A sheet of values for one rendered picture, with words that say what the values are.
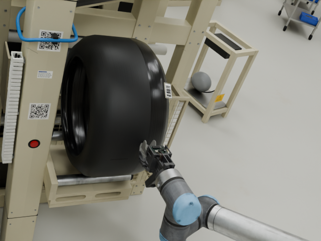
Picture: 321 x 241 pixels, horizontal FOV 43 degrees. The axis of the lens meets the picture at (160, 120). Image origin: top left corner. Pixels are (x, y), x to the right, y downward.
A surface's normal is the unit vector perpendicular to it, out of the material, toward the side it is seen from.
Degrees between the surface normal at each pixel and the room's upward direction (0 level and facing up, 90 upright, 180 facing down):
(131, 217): 0
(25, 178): 90
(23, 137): 90
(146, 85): 37
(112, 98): 48
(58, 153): 0
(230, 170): 0
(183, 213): 79
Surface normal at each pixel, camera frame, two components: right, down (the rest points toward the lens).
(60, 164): 0.29, -0.78
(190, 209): 0.41, 0.47
